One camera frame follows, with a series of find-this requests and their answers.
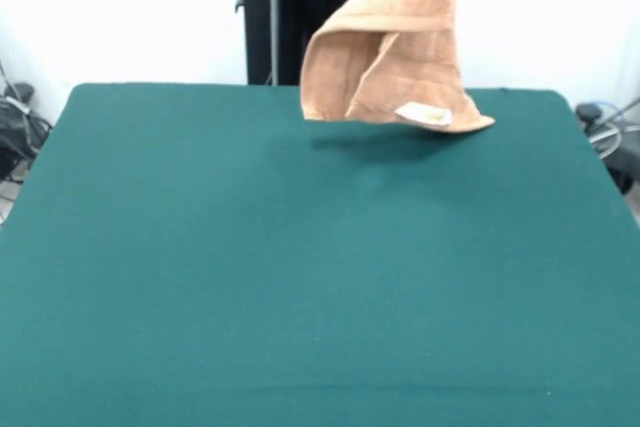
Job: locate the dark green table cloth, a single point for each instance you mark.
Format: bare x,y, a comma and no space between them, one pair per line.
300,272

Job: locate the tan terry towel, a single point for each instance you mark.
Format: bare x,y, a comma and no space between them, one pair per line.
420,47

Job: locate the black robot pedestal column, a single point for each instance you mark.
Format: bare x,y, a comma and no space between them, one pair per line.
280,22

